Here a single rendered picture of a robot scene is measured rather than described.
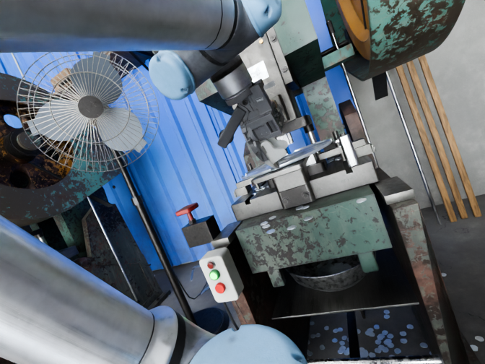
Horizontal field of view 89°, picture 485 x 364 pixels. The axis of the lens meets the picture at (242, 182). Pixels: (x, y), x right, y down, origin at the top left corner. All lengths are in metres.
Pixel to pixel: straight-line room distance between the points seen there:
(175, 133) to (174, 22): 2.15
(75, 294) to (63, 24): 0.22
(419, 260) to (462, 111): 1.61
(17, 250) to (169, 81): 0.29
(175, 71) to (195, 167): 1.94
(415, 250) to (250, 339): 0.48
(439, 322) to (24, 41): 0.82
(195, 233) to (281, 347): 0.57
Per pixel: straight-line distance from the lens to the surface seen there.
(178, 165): 2.43
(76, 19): 0.23
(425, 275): 0.71
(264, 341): 0.28
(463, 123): 2.20
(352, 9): 1.21
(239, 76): 0.52
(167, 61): 0.42
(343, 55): 1.01
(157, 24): 0.26
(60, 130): 1.41
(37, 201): 1.70
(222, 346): 0.30
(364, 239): 0.72
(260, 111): 0.55
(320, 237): 0.72
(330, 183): 0.76
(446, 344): 0.83
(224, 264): 0.69
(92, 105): 1.33
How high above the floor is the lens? 0.85
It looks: 6 degrees down
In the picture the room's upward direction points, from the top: 22 degrees counter-clockwise
